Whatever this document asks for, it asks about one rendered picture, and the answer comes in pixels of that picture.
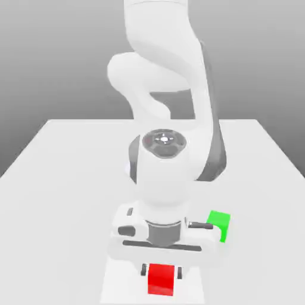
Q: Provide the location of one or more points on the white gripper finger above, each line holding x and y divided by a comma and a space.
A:
179, 272
143, 269

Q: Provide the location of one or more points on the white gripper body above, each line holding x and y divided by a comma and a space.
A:
162, 255

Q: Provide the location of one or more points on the small red cube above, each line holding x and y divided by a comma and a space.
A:
160, 278

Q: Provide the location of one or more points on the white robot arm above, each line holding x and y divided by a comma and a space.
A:
164, 71

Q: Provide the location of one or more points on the small green cube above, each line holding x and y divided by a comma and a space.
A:
220, 220

